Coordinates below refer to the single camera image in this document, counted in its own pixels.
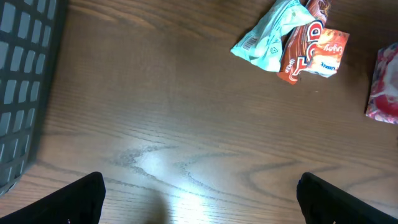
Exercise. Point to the grey plastic basket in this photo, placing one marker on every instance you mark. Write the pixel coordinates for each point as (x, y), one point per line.
(31, 33)

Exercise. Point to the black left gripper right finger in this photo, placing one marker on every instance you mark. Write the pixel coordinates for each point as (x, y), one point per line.
(322, 202)

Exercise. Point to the purple pantyliner pack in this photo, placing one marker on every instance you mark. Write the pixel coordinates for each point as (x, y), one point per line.
(382, 103)

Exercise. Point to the brown orange chocolate bar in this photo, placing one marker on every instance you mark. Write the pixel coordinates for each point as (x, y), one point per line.
(302, 42)

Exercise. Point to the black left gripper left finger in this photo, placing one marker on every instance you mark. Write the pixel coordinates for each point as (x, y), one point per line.
(78, 202)

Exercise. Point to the mint green wipes pack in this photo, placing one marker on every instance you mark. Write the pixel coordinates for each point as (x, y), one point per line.
(262, 46)

